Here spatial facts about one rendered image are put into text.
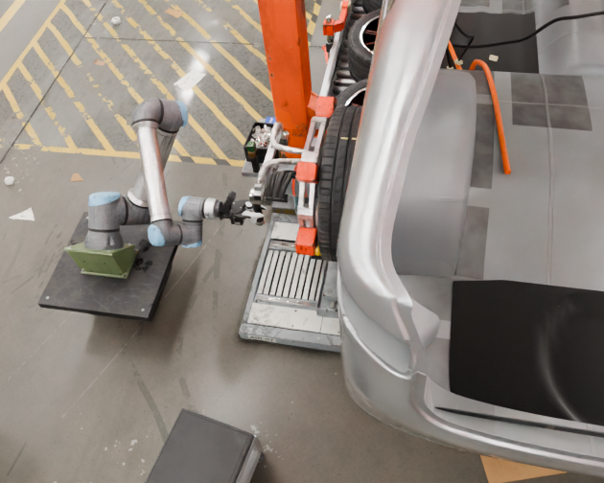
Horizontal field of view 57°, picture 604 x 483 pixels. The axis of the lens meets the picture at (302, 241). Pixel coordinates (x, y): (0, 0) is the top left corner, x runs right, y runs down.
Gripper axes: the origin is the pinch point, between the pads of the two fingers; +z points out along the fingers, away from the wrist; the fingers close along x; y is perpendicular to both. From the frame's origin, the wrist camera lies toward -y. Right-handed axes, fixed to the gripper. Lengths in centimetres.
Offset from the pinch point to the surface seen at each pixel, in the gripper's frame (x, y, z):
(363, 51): -157, 32, 24
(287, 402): 52, 83, 13
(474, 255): 18, -9, 86
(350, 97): -114, 33, 22
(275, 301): 2, 75, -3
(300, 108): -60, -4, 6
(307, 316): 8, 75, 16
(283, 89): -60, -15, -2
